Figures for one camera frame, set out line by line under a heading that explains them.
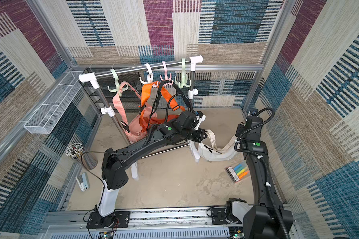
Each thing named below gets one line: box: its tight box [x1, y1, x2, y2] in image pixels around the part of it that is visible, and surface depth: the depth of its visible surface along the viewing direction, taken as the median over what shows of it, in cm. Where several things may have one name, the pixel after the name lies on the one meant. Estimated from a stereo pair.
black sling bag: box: [146, 80, 195, 141], surface depth 70 cm
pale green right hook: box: [174, 57, 192, 89], surface depth 66 cm
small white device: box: [75, 172, 91, 192], surface depth 85 cm
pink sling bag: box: [112, 81, 159, 143], surface depth 76 cm
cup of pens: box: [64, 142, 98, 171], surface depth 81 cm
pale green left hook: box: [107, 68, 129, 98], surface depth 63 cm
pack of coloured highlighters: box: [225, 161, 250, 183], surface depth 89 cm
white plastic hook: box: [139, 62, 154, 85], surface depth 59 cm
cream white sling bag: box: [197, 129, 238, 162], surface depth 83 cm
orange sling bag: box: [139, 81, 186, 132], surface depth 70 cm
